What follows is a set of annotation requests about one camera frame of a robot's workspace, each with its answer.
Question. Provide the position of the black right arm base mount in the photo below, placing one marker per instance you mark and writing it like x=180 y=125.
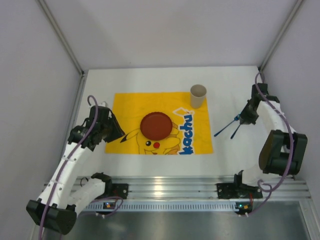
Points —
x=235 y=191

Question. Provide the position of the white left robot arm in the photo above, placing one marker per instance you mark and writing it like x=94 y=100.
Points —
x=57 y=207

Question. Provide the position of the left vertical frame post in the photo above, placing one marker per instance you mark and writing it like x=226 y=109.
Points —
x=60 y=35

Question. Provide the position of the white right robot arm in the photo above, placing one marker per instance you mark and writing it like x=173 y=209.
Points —
x=284 y=149

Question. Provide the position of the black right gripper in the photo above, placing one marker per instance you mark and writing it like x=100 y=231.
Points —
x=246 y=117

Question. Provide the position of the red-brown round plate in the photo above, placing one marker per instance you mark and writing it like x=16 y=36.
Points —
x=156 y=126

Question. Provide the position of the perforated cable duct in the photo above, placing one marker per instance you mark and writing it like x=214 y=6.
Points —
x=169 y=206

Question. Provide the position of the beige paper cup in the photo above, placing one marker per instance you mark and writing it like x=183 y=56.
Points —
x=197 y=95

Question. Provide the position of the blue metal fork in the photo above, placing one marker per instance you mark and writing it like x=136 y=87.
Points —
x=234 y=133

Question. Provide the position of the blue metal spoon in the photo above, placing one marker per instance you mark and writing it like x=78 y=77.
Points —
x=235 y=119

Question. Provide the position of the vertical frame post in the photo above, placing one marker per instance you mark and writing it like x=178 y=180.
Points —
x=60 y=35
x=298 y=4

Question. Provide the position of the yellow Pikachu placemat cloth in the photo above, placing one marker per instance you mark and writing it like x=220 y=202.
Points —
x=191 y=132

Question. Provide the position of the right vertical frame post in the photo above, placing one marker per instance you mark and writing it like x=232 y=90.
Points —
x=298 y=4

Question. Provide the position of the aluminium frame rail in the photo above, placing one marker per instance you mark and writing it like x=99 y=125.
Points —
x=164 y=188

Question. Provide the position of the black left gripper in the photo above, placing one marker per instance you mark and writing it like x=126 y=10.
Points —
x=110 y=127

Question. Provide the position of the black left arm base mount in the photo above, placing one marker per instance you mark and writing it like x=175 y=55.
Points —
x=120 y=190

